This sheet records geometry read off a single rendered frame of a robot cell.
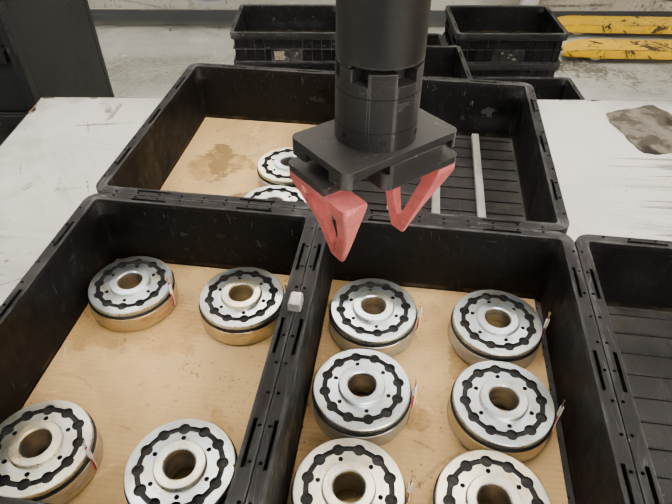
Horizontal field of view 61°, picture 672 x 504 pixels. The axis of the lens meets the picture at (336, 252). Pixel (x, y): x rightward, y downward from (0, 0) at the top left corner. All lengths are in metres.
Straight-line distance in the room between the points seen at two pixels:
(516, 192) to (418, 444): 0.48
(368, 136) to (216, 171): 0.62
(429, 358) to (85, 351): 0.40
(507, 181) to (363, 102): 0.63
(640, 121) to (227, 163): 0.96
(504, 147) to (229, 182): 0.48
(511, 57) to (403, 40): 1.93
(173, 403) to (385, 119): 0.41
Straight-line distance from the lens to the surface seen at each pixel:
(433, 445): 0.62
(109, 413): 0.67
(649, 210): 1.23
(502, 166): 1.01
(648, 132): 1.48
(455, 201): 0.91
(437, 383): 0.66
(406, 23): 0.35
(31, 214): 1.21
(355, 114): 0.37
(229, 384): 0.66
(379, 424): 0.58
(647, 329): 0.79
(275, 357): 0.55
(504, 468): 0.58
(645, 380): 0.74
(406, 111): 0.38
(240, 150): 1.02
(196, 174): 0.97
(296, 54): 2.20
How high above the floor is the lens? 1.36
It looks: 42 degrees down
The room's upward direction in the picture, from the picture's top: straight up
